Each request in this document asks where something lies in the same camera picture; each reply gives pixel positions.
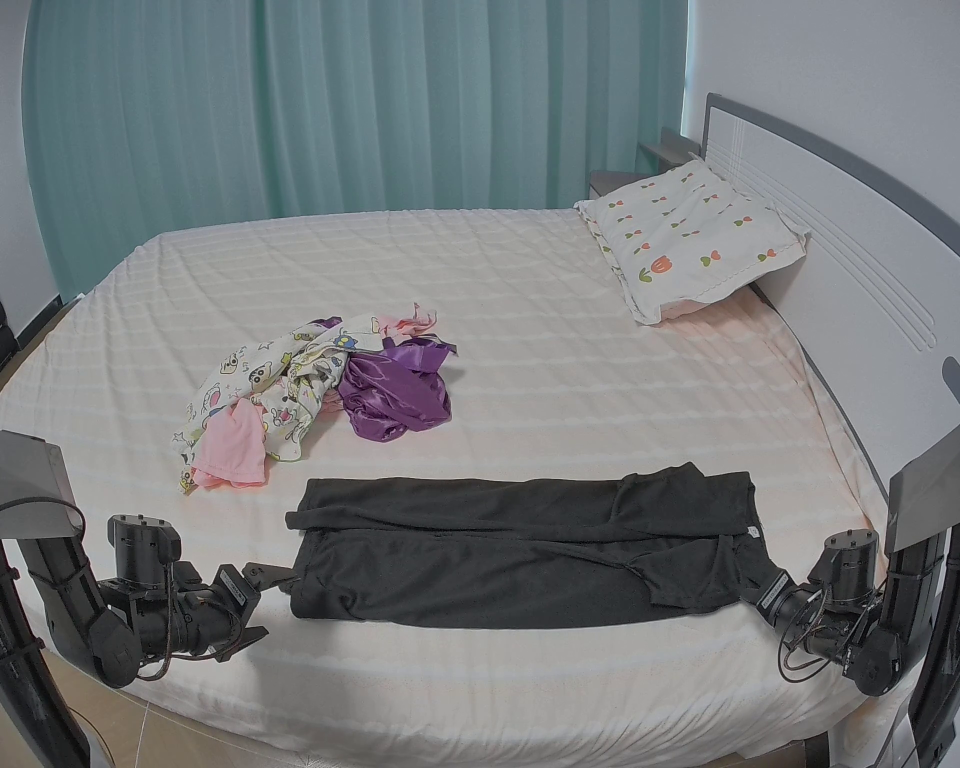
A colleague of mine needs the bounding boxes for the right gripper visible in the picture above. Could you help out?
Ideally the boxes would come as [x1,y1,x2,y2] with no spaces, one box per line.
[753,571,819,639]

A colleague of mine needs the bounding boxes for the blue-green curtain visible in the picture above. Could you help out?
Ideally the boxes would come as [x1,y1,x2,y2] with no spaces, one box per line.
[22,0,690,303]

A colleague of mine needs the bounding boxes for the white printed pyjama top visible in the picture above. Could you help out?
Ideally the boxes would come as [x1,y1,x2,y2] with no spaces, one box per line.
[174,313,387,496]

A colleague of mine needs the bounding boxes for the pale pink garment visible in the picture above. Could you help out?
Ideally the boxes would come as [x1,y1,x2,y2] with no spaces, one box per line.
[375,302,440,339]

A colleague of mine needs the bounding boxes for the white printed pillow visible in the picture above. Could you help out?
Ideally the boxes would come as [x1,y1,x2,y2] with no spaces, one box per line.
[573,159,813,326]

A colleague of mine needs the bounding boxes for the grey bedside table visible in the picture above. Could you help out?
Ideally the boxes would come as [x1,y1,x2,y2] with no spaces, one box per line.
[588,127,710,201]

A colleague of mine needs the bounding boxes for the black cable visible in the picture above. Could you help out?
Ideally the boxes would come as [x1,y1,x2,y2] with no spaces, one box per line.
[777,600,849,685]
[0,496,88,541]

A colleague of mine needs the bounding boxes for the black polo shirt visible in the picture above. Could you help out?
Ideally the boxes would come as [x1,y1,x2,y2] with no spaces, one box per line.
[285,462,781,630]

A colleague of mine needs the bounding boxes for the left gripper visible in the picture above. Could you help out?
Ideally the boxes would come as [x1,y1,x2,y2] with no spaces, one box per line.
[176,562,301,663]

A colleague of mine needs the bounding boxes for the purple satin garment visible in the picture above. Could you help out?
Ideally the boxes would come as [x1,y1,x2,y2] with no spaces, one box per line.
[311,317,460,444]

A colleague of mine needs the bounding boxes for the bed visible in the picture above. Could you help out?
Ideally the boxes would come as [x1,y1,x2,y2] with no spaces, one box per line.
[0,93,960,768]

